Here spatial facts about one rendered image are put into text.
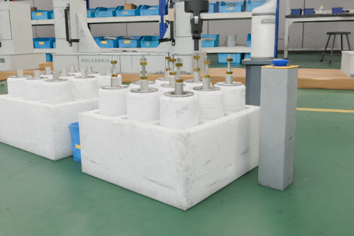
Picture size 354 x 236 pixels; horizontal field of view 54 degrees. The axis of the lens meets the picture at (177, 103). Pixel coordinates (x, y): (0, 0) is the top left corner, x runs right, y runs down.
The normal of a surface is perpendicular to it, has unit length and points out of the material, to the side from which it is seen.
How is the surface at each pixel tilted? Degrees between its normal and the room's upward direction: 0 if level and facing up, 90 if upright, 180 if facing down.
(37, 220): 0
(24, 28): 90
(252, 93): 90
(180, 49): 90
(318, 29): 90
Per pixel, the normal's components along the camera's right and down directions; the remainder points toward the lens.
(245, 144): 0.77, 0.11
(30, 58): 0.95, 0.04
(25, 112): -0.62, 0.15
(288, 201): -0.01, -0.98
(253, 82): -0.32, 0.18
